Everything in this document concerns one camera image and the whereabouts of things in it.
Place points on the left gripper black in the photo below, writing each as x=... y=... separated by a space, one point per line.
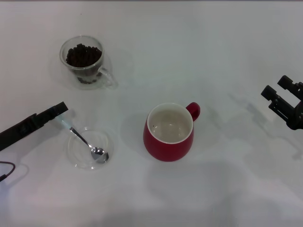
x=16 y=133

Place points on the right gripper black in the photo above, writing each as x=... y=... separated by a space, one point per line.
x=297 y=118

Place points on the red ceramic mug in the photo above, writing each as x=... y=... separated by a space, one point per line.
x=165 y=151

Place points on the dark coffee beans pile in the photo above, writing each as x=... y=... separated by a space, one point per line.
x=82 y=56

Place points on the clear glass dish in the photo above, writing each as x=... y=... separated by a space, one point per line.
x=107 y=142

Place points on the clear double-wall glass cup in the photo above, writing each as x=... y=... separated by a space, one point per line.
x=105 y=71

